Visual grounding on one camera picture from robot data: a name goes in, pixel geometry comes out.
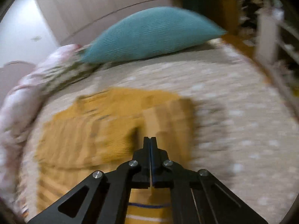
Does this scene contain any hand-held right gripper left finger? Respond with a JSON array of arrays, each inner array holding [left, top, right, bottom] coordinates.
[[27, 137, 150, 224]]

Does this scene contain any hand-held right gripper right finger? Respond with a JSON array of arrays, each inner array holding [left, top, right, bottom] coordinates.
[[150, 137, 269, 224]]

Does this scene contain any yellow striped blanket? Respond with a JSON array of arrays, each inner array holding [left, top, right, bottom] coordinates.
[[35, 87, 195, 224]]

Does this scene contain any beige quilted dotted bedspread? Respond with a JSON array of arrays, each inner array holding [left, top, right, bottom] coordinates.
[[14, 37, 292, 224]]

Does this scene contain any olive patterned bolster pillow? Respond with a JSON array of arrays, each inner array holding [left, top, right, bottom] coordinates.
[[44, 47, 101, 91]]

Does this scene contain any teal ribbed pillow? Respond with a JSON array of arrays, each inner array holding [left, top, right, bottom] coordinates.
[[81, 7, 228, 64]]

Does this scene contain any pink floral duvet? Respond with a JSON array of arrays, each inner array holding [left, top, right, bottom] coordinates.
[[0, 44, 84, 206]]

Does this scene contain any pale pink headboard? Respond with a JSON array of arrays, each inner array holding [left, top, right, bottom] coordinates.
[[0, 61, 35, 80]]

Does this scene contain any pale pink wardrobe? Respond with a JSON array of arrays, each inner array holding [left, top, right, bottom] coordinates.
[[31, 0, 185, 47]]

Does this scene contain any white shelf unit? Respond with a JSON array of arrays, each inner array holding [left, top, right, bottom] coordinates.
[[255, 9, 299, 112]]

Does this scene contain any yellow wooden door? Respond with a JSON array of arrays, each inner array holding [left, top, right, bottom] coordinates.
[[216, 0, 241, 36]]

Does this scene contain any cluttered shoe rack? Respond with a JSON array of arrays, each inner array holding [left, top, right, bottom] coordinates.
[[235, 0, 281, 35]]

